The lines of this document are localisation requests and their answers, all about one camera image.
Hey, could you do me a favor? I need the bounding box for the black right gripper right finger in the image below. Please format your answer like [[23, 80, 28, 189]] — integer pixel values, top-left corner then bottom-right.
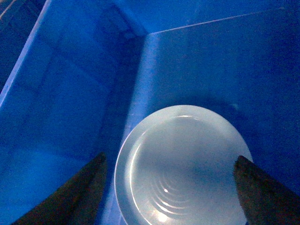
[[233, 156, 300, 225]]

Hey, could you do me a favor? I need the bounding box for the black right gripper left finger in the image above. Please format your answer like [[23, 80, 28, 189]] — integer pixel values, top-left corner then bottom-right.
[[12, 152, 107, 225]]

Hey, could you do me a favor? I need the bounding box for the light blue round tray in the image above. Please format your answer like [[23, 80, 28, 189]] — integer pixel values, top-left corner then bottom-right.
[[114, 105, 252, 225]]

